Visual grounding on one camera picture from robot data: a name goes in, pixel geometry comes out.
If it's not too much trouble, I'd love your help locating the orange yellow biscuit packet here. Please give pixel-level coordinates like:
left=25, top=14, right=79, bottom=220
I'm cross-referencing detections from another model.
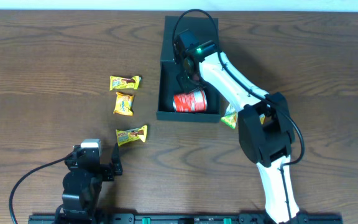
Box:
left=113, top=92, right=134, bottom=116

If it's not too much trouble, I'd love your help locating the green yellow snack packet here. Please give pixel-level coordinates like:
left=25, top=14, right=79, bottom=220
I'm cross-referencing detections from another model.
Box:
left=221, top=104, right=238, bottom=129

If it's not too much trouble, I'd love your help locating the left black cable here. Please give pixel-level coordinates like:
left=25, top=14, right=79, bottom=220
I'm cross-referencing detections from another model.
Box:
left=9, top=155, right=74, bottom=224

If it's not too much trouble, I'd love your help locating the black cable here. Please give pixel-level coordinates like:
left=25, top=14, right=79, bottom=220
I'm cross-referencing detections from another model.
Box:
left=9, top=155, right=74, bottom=224
left=171, top=8, right=306, bottom=224

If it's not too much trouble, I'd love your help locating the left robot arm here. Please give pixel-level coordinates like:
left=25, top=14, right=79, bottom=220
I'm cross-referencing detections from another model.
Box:
left=53, top=139, right=123, bottom=223

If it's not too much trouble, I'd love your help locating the black open gift box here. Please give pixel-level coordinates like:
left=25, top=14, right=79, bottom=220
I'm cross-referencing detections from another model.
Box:
left=156, top=16, right=221, bottom=123

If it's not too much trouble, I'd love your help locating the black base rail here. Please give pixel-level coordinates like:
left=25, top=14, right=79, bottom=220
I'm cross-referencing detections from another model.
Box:
left=27, top=212, right=344, bottom=224

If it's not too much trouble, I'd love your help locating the yellow snack bag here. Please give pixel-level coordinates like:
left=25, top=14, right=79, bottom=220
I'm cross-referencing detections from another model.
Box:
left=259, top=114, right=266, bottom=124

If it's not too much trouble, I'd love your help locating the yellow apollo wafer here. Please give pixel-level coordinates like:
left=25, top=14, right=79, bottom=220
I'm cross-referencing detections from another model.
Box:
left=109, top=75, right=142, bottom=91
left=116, top=125, right=148, bottom=146

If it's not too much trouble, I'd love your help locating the red Pringles can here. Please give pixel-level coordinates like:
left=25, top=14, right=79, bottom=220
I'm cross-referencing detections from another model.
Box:
left=173, top=90, right=208, bottom=113

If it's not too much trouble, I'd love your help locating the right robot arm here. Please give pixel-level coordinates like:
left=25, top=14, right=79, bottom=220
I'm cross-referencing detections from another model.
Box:
left=173, top=39, right=303, bottom=223

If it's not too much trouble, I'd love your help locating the right black cable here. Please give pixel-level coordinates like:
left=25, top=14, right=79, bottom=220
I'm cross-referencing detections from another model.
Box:
left=171, top=8, right=306, bottom=224

